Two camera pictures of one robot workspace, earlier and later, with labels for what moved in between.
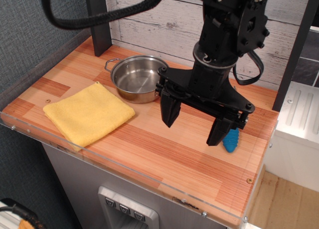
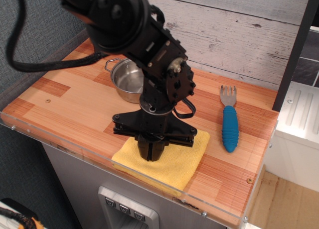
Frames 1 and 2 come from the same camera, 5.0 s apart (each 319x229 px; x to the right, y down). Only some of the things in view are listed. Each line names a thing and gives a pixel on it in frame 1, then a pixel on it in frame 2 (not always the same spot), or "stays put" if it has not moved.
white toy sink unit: (293, 153) stays put
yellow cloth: (82, 116) to (172, 171)
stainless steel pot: (136, 77) stays put
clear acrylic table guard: (122, 169) stays put
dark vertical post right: (297, 51) stays put
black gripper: (208, 89) to (169, 128)
